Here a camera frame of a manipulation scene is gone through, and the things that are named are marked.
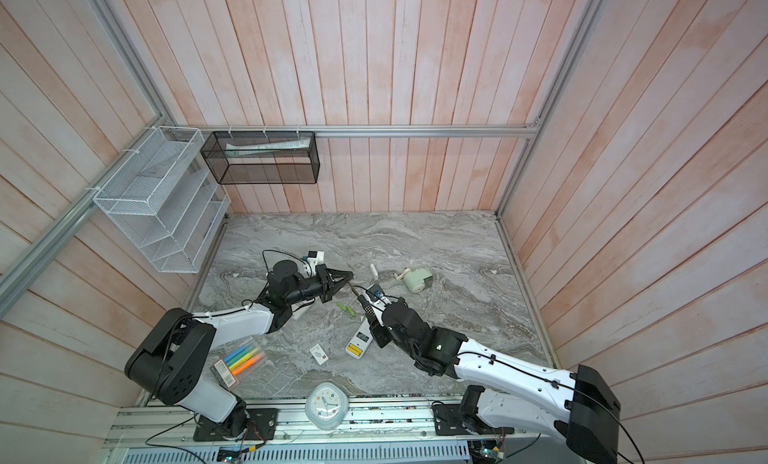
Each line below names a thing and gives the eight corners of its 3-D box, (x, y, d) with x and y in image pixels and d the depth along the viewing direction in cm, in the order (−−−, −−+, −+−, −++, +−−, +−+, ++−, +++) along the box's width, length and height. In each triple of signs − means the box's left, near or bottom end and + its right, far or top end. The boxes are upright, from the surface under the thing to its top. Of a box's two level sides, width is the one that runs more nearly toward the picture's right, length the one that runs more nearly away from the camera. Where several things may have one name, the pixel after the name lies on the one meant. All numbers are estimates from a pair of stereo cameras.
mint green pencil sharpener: (415, 297, 99) (416, 289, 95) (397, 279, 103) (398, 271, 99) (433, 283, 103) (435, 275, 99) (415, 266, 107) (416, 258, 103)
